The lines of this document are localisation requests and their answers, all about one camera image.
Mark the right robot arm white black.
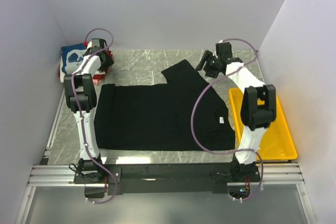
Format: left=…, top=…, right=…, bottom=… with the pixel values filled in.
left=196, top=39, right=277, bottom=182

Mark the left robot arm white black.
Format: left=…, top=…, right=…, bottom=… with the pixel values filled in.
left=64, top=38, right=108, bottom=184

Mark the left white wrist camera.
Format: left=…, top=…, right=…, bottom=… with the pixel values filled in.
left=83, top=40, right=92, bottom=49

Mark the yellow plastic tray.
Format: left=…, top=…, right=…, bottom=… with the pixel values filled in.
left=229, top=88, right=298, bottom=161

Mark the blue mickey print t shirt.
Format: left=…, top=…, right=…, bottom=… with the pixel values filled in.
left=60, top=43, right=86, bottom=74

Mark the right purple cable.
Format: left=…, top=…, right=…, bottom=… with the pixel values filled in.
left=191, top=37, right=264, bottom=201

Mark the black t shirt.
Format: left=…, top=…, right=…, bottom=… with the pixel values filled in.
left=94, top=60, right=235, bottom=151

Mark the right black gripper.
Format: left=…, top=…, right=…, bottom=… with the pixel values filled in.
left=195, top=50, right=221, bottom=79

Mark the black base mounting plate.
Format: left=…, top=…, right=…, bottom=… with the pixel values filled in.
left=73, top=162, right=261, bottom=198

